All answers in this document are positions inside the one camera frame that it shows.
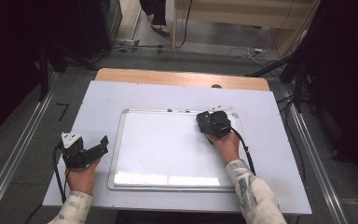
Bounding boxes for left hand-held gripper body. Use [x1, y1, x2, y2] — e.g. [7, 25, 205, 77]
[53, 132, 91, 170]

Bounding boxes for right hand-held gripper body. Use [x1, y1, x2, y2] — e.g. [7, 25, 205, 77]
[207, 105, 235, 140]

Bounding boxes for white framed whiteboard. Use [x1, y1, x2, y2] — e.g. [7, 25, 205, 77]
[107, 107, 250, 193]

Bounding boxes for person's right hand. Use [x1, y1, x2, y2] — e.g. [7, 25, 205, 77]
[206, 131, 241, 165]

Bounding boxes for person's left hand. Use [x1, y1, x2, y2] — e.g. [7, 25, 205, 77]
[64, 158, 103, 197]

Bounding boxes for white table cover panel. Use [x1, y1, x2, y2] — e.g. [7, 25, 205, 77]
[41, 80, 313, 216]

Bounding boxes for wooden table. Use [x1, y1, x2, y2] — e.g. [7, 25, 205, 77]
[94, 67, 271, 92]

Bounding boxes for black metal stand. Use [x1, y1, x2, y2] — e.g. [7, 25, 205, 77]
[37, 45, 50, 103]
[293, 60, 307, 114]

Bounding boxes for grey power strip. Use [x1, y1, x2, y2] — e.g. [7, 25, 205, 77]
[114, 38, 142, 49]

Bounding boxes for light wooden furniture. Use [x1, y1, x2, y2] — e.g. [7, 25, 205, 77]
[172, 0, 322, 59]

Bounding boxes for dark curtain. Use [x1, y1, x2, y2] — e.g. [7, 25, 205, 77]
[292, 0, 358, 195]
[0, 0, 85, 147]

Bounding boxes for black cabinet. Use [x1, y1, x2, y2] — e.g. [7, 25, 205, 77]
[74, 0, 124, 60]

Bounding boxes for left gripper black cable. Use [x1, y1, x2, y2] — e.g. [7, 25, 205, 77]
[51, 143, 70, 204]

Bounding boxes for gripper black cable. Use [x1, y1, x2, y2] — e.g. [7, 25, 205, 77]
[51, 143, 70, 204]
[227, 124, 257, 176]

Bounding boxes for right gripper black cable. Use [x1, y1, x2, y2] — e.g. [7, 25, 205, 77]
[227, 124, 257, 176]

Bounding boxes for aluminium rail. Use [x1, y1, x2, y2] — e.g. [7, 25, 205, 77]
[285, 101, 351, 224]
[0, 88, 57, 220]

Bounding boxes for black floor cables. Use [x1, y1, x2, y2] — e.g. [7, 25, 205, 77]
[275, 94, 309, 188]

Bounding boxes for white floor cable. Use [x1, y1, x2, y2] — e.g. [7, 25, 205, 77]
[227, 43, 274, 62]

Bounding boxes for black hanging cable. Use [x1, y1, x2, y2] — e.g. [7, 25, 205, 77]
[176, 0, 195, 49]

